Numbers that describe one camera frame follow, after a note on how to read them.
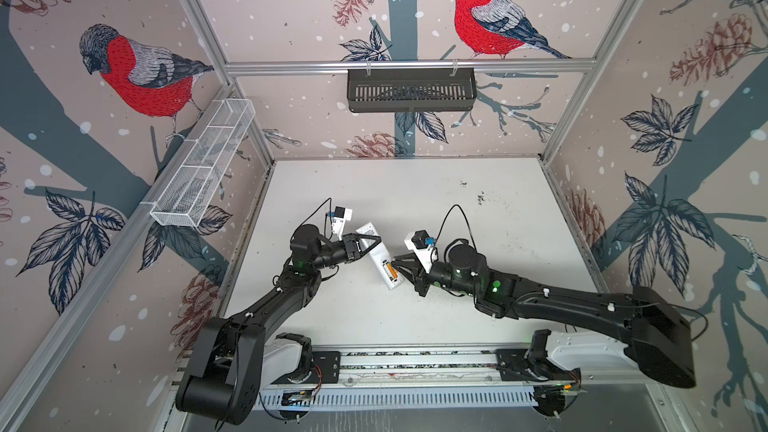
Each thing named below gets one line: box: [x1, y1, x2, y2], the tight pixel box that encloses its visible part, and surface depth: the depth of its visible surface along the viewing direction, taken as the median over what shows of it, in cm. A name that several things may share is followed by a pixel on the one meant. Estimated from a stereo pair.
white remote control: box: [356, 222, 404, 290], surface depth 77 cm
